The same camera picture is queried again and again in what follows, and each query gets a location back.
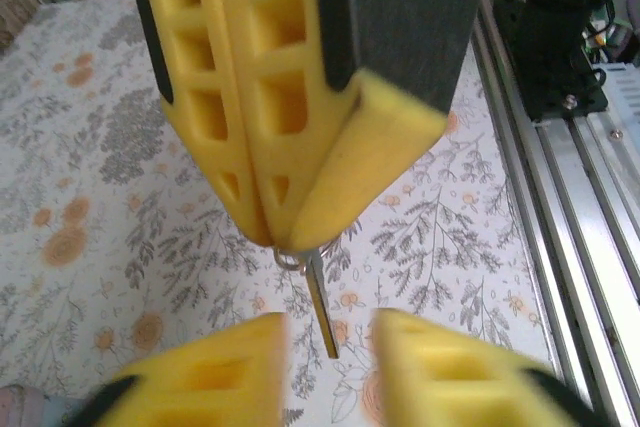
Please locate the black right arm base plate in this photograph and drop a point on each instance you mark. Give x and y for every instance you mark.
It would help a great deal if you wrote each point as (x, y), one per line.
(550, 87)

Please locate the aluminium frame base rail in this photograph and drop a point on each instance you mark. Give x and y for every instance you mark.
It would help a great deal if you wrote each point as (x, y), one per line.
(550, 197)

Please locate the floral tablecloth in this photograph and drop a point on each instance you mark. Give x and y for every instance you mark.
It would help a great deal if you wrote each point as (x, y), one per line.
(75, 172)

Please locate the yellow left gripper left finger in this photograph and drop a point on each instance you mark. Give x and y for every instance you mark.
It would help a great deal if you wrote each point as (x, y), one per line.
(225, 382)

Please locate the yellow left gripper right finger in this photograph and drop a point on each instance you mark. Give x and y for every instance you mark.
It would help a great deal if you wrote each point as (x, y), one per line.
(450, 387)

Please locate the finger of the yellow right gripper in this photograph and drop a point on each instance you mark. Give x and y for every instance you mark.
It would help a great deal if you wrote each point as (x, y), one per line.
(200, 82)
(380, 147)

